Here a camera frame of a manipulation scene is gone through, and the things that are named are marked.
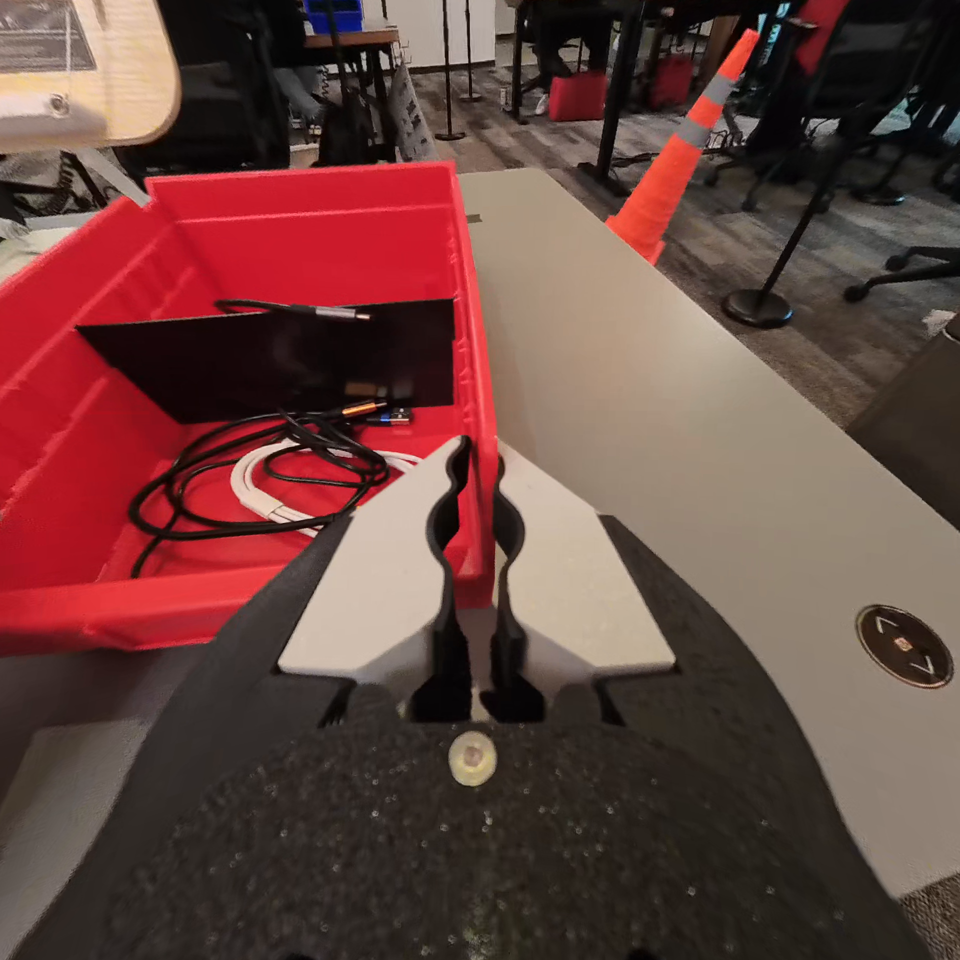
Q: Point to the grey desk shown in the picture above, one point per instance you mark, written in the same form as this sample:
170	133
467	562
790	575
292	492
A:
675	450

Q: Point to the wooden book stand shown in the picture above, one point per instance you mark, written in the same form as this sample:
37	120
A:
127	75

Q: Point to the red bag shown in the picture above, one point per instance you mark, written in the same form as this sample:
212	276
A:
671	82
577	97

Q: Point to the black bin divider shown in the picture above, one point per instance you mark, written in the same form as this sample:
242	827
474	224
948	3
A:
262	360

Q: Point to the red plastic bin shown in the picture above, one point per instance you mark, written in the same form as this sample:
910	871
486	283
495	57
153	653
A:
75	450

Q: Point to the blue crate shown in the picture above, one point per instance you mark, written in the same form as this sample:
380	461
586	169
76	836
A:
334	15

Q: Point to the orange traffic cone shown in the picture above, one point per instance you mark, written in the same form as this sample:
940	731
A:
675	187

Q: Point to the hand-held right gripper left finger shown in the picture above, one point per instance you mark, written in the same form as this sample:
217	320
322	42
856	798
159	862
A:
360	600

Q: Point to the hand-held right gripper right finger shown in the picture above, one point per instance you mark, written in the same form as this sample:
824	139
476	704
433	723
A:
585	600

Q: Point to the black stanchion pole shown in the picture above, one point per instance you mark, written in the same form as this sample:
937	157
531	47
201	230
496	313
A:
757	307
450	135

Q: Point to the black office chair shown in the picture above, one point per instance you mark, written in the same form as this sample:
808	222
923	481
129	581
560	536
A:
210	90
847	75

